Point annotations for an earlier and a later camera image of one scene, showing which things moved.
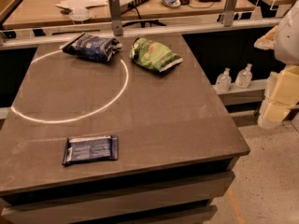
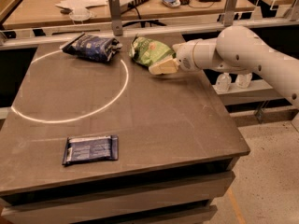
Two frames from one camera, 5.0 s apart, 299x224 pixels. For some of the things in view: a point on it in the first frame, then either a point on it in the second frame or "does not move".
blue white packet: (170, 0) does not move
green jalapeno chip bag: (152, 54) does not move
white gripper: (288, 39) -> (184, 57)
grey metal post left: (114, 5) does not move
